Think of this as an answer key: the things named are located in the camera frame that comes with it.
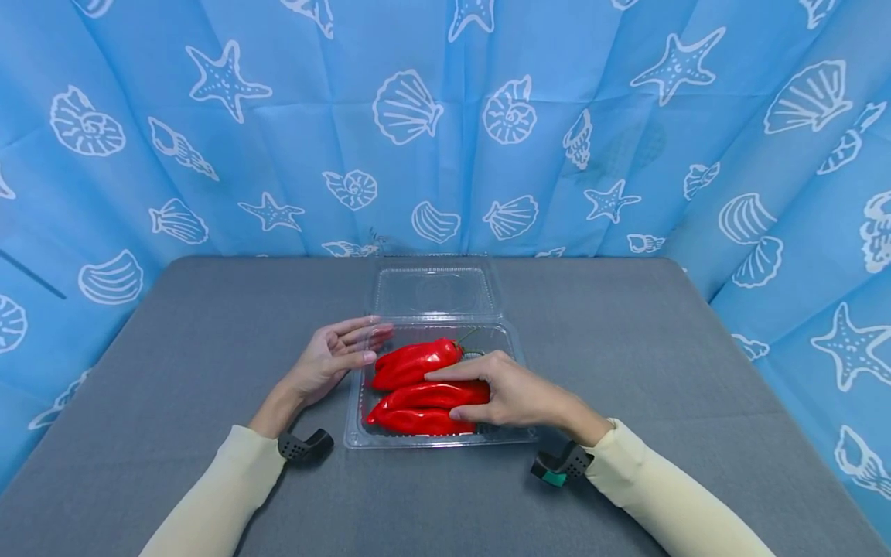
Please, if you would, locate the person's right hand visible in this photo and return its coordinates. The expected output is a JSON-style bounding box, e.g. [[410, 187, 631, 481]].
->
[[424, 350, 578, 436]]

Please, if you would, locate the person's left hand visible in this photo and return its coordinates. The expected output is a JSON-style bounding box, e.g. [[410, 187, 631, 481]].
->
[[278, 315, 395, 408]]

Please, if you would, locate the long red pepper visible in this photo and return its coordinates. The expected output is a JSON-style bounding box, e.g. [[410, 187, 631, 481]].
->
[[376, 408, 479, 437], [366, 380, 493, 425]]

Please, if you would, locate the clear plastic clamshell container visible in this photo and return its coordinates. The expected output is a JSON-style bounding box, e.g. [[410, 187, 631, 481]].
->
[[343, 254, 540, 450]]

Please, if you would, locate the person's left forearm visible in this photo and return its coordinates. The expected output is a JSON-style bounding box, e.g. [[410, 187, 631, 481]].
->
[[139, 383, 312, 557]]

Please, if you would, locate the person's right forearm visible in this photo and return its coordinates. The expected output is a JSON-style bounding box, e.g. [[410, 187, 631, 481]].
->
[[558, 396, 777, 557]]

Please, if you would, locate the red pepper with green stem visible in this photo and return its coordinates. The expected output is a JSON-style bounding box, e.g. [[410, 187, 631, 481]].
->
[[370, 329, 481, 391]]

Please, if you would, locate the black wrist band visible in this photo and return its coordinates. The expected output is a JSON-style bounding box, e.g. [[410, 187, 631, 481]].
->
[[530, 441, 596, 489], [277, 428, 335, 465]]

